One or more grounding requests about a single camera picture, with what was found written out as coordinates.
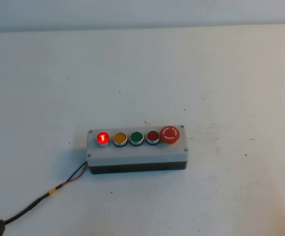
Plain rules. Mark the green push button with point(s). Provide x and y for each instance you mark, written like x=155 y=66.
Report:
x=136 y=137

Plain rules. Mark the yellow push button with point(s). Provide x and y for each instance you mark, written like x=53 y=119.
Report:
x=120 y=138

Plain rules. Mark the red illuminated push button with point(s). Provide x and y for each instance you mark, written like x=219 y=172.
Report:
x=103 y=138

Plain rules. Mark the grey and black button box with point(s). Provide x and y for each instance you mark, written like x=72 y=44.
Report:
x=137 y=154

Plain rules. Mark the red emergency stop mushroom button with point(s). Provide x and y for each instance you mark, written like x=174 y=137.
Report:
x=170 y=134

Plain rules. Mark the dark red push button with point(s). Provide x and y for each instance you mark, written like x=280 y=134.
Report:
x=152 y=136

